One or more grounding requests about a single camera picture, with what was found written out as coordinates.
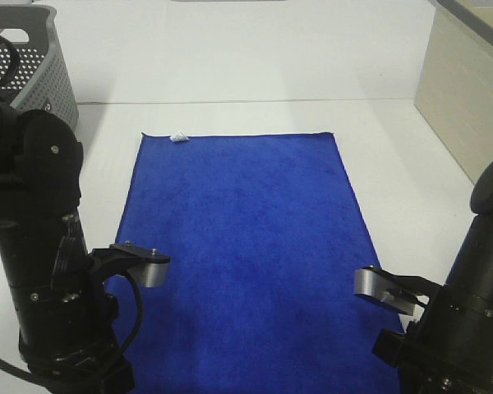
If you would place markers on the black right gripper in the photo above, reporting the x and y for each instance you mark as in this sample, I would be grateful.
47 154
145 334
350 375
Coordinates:
442 355

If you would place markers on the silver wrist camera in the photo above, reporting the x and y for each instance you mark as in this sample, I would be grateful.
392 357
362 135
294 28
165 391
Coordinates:
147 267
384 287

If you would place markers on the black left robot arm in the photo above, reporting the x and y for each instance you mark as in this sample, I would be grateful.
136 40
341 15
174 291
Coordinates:
65 315

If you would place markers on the beige storage box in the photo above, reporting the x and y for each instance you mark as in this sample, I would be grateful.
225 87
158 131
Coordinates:
455 90

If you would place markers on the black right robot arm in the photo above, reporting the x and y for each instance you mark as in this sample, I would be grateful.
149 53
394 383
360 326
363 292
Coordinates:
468 289

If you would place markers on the grey perforated plastic basket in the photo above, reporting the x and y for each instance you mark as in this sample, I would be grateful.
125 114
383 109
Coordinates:
38 78

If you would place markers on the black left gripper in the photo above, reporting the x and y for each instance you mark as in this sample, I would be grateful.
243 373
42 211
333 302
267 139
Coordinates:
100 367

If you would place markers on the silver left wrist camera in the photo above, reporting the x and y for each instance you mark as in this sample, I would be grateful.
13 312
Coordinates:
147 267

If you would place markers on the blue microfibre towel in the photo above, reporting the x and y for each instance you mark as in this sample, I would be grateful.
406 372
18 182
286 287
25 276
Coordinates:
265 234

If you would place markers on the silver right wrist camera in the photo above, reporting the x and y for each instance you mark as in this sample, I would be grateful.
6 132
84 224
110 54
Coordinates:
384 287

